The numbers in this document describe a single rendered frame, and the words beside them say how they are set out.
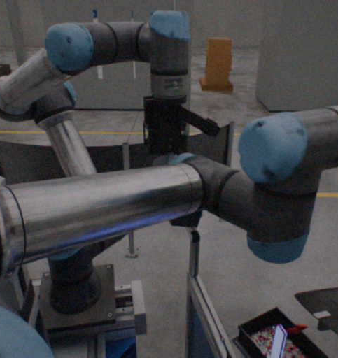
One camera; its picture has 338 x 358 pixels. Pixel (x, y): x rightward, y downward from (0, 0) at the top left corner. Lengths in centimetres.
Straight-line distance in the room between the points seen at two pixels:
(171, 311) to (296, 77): 545
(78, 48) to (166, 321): 195
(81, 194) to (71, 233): 4
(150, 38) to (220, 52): 802
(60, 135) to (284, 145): 72
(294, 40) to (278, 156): 646
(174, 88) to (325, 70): 649
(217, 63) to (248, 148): 832
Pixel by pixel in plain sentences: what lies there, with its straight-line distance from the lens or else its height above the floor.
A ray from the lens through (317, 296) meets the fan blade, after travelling 91.
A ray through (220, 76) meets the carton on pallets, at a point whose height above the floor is 36.
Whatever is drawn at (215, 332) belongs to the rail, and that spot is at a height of 86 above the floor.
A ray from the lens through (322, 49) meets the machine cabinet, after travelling 699.
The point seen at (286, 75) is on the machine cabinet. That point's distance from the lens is 685.
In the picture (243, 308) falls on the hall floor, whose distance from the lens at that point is 243.
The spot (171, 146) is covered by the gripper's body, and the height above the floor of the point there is 153.
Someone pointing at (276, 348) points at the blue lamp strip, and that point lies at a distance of 82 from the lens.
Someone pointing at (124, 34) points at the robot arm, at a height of 174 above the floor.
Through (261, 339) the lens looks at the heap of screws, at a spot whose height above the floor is 83.
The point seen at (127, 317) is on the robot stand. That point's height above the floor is 98.
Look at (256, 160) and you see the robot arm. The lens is 37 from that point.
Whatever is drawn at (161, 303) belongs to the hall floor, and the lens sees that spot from 240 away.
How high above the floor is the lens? 178
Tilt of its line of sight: 26 degrees down
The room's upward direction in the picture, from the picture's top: straight up
